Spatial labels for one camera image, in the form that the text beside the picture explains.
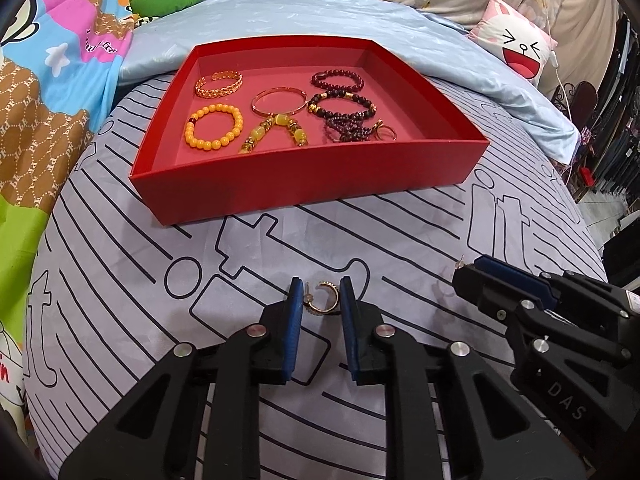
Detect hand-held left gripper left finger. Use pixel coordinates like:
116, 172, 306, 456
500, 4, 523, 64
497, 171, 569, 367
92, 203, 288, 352
57, 277, 306, 480

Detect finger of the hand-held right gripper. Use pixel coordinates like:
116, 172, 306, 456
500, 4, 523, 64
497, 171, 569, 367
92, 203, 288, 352
452, 264, 640, 437
473, 254, 640, 322

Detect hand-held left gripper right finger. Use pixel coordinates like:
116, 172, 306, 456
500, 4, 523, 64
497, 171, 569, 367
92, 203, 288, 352
338, 276, 587, 480

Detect red cardboard box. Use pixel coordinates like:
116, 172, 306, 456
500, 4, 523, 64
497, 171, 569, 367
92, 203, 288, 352
130, 35, 491, 227

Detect small garnet bead bracelet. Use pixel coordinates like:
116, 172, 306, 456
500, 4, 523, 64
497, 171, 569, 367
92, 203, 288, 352
322, 114, 373, 145

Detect orange bead bracelet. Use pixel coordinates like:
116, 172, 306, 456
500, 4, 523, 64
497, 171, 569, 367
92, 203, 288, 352
183, 103, 244, 150

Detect dark bead bracelet gold accents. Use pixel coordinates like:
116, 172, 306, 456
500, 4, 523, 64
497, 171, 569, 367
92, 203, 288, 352
306, 89, 375, 122

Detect gold bangle with yellow stones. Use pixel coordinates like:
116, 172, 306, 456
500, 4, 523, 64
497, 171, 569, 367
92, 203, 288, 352
239, 87, 309, 155

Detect gold leaf bracelet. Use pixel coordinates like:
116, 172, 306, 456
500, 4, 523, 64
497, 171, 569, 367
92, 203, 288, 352
194, 72, 244, 99

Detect dark red bead bracelet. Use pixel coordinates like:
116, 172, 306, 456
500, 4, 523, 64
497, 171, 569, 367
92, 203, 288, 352
310, 70, 366, 90

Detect grey striped bedsheet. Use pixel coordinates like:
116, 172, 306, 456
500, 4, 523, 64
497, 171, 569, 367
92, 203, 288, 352
22, 77, 610, 480

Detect dark hanging clothes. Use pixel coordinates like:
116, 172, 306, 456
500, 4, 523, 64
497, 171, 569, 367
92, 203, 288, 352
582, 10, 640, 203

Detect dark wooden chair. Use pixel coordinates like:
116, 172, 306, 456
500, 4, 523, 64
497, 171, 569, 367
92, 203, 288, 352
550, 81, 599, 128

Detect white rabbit face cushion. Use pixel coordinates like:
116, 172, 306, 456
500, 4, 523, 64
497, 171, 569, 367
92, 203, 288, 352
467, 0, 559, 84

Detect light blue satin blanket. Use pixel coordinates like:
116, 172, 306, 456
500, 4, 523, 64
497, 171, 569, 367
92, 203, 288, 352
117, 0, 582, 165

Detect beige cloth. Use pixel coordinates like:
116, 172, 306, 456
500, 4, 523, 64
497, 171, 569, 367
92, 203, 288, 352
544, 0, 622, 107

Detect colourful cartoon printed blanket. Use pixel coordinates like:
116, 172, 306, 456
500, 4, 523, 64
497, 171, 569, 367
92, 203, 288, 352
0, 0, 135, 418

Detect white cable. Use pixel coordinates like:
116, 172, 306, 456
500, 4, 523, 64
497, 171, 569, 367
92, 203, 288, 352
542, 0, 573, 122

